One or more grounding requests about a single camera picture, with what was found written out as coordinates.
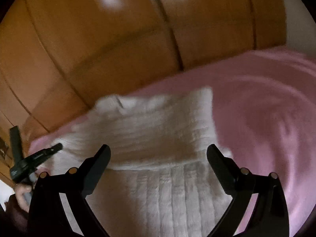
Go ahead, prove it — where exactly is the white knitted sweater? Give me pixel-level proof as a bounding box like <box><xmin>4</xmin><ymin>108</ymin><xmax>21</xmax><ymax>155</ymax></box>
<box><xmin>46</xmin><ymin>88</ymin><xmax>231</xmax><ymax>236</ymax></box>

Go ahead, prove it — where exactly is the person's left hand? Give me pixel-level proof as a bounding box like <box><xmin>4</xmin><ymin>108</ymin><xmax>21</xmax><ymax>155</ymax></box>
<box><xmin>14</xmin><ymin>183</ymin><xmax>32</xmax><ymax>213</ymax></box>

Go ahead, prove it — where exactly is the pink bed sheet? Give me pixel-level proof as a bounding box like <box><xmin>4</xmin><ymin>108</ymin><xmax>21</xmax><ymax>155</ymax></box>
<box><xmin>29</xmin><ymin>47</ymin><xmax>315</xmax><ymax>236</ymax></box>

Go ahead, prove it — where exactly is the brown wooden wardrobe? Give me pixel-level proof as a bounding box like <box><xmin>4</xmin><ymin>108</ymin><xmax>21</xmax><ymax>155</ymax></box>
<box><xmin>0</xmin><ymin>0</ymin><xmax>288</xmax><ymax>188</ymax></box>

